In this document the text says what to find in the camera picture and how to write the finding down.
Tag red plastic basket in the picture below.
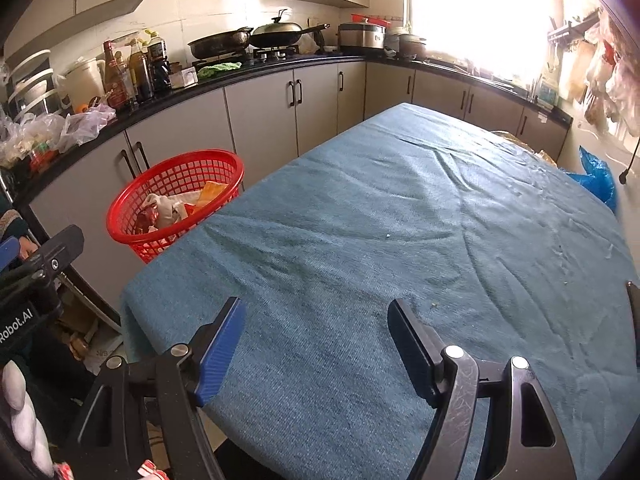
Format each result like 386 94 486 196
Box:
106 149 246 265

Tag person's right hand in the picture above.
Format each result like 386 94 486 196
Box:
52 460 171 480

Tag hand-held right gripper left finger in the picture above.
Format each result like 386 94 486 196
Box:
65 296 247 480

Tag black wok with lid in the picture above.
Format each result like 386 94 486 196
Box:
250 8 332 48

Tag blue white carton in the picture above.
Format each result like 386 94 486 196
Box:
535 77 561 108

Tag gas stove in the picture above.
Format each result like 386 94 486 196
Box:
192 45 301 68

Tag black wall rack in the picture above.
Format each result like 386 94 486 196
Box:
547 10 601 43

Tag steel rice cooker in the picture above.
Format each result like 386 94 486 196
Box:
337 21 387 53

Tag grey kitchen base cabinets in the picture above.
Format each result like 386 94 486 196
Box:
15 57 573 311

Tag beige hanging bag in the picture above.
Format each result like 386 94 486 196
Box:
557 42 591 103

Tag cluster of condiment bottles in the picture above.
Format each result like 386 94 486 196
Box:
102 30 173 111

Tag red plastic lid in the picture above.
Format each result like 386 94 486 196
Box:
350 12 396 28

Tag white plastic bag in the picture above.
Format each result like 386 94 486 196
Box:
297 30 323 56

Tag black smartphone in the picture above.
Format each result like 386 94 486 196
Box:
625 281 640 331

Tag green cloth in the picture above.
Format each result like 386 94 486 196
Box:
196 61 243 80

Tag white electric kettle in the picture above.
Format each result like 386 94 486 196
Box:
54 57 107 111

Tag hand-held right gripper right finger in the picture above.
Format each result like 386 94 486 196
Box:
387 298 583 480

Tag stack of cooking pots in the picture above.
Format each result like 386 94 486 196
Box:
385 27 428 61

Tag person's left hand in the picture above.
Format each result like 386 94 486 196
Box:
0 360 56 478

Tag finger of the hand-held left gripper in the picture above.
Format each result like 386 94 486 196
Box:
0 236 22 272
17 225 86 281

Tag black frying pan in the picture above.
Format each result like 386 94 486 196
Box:
187 26 255 60

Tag hanging plastic bags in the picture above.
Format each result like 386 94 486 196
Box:
582 7 640 138

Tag black dish rack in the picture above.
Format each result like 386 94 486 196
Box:
5 50 56 121

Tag window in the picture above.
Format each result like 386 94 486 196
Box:
407 0 556 81

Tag pile of clear plastic bags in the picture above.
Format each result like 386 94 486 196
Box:
0 105 118 166

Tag yellow plastic bag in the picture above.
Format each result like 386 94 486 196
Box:
492 130 558 166

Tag black power cable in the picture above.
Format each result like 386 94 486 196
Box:
618 135 640 185

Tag blue plastic bag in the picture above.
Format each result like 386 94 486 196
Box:
565 146 618 213

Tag blue table cloth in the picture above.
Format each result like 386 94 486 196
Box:
120 102 640 480

